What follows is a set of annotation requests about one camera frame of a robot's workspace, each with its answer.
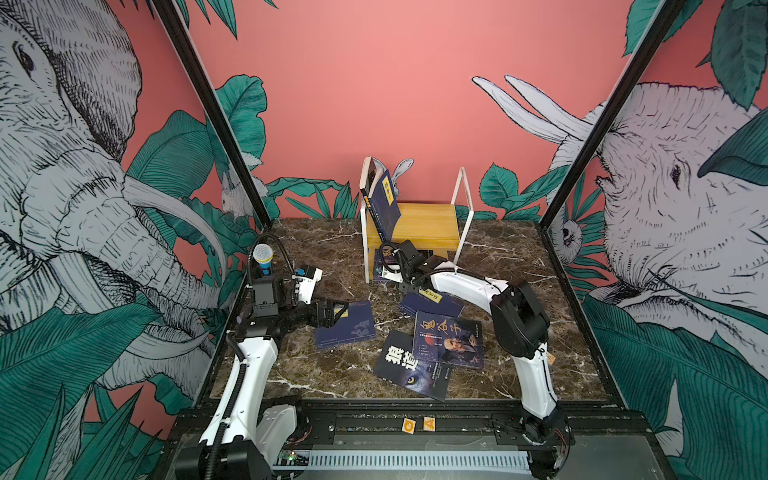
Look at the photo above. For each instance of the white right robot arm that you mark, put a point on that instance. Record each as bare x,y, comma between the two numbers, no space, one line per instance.
520,323

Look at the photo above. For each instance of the orange tag A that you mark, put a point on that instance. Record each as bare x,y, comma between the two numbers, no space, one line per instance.
429,424

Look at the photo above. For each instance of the black frame post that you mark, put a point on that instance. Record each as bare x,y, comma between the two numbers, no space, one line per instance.
651,39
169,14

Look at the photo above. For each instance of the white metal wooden shelf rack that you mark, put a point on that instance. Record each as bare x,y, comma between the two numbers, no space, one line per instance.
441,228

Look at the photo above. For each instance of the orange tag G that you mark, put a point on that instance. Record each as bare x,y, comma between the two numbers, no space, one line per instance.
408,426

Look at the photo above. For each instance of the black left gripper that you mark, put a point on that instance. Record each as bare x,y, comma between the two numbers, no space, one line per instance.
327,319

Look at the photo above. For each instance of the dark brown book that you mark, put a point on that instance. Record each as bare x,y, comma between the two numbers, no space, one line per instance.
368,175

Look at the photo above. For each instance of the black frame post right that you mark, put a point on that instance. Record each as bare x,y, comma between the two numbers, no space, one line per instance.
651,39

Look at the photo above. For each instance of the white slotted cable duct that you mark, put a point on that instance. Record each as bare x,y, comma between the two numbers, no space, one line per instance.
514,462

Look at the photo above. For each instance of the blue book yellow label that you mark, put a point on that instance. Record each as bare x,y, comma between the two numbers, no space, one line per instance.
383,206
431,302
357,327

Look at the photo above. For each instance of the black frame post left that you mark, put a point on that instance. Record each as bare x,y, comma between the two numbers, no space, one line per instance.
169,14

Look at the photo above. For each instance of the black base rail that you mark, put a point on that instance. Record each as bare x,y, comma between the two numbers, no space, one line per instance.
377,423

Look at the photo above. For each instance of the blue teal microphone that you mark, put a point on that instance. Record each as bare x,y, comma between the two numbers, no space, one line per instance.
262,254

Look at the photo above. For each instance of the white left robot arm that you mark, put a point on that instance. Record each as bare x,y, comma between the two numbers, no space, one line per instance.
243,440

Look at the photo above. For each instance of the dark wolf cover book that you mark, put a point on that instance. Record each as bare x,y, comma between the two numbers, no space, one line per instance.
398,365

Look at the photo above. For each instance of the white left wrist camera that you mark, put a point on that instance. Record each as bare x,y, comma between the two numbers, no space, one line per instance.
305,280

